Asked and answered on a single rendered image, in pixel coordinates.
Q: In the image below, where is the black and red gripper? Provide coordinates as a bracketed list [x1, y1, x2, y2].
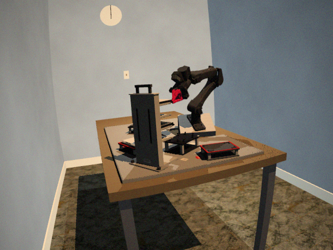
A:
[169, 86, 189, 104]

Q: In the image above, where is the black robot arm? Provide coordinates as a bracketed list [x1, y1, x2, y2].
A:
[171, 66, 223, 131]

